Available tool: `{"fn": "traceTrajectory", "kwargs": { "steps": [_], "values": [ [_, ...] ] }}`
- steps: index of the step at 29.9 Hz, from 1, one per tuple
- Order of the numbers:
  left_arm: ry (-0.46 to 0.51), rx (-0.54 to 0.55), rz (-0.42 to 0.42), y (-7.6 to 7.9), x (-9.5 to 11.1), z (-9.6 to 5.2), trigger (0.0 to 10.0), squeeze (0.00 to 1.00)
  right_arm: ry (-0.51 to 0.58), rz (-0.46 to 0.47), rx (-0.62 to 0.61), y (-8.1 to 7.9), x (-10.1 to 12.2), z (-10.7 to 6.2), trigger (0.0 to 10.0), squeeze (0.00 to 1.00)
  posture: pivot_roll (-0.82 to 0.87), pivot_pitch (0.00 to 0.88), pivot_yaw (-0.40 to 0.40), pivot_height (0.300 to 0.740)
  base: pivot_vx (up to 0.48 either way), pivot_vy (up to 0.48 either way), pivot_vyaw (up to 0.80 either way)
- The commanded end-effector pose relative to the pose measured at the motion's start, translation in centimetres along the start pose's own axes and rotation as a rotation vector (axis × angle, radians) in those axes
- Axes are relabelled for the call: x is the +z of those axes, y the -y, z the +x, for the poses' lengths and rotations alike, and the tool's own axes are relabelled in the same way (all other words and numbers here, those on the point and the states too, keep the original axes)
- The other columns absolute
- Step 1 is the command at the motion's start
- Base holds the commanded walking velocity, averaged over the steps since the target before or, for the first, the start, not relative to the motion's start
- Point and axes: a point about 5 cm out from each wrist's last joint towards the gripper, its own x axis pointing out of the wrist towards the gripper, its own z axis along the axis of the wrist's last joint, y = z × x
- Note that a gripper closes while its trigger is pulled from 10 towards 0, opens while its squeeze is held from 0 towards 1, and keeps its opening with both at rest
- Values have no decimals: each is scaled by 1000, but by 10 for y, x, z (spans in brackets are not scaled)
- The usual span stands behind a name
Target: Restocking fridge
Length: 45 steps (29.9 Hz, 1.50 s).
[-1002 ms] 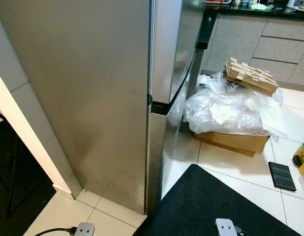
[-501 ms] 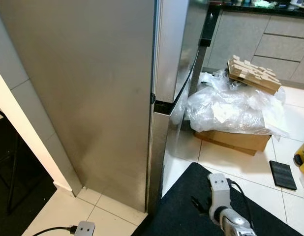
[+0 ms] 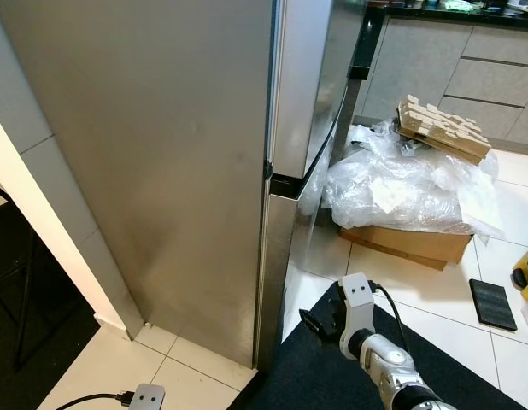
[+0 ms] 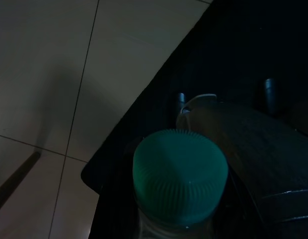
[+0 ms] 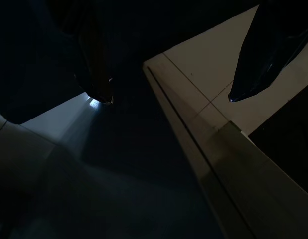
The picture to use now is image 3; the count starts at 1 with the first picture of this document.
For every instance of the brown cardboard box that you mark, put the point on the brown cardboard box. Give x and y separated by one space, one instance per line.
409 245

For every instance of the black ribbed rectangular pad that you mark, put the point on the black ribbed rectangular pad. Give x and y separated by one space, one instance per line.
492 305

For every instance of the white power strip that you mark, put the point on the white power strip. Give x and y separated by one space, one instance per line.
146 397

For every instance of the yellow lidded container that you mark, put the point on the yellow lidded container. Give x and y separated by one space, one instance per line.
527 273

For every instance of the notched cardboard packing insert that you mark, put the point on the notched cardboard packing insert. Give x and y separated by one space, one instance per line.
443 128

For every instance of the short steel freezer door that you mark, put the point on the short steel freezer door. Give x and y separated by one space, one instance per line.
315 77

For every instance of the grey kitchen cabinet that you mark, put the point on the grey kitchen cabinet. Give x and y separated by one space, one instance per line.
452 68

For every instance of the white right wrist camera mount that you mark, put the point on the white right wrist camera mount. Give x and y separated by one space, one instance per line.
358 303

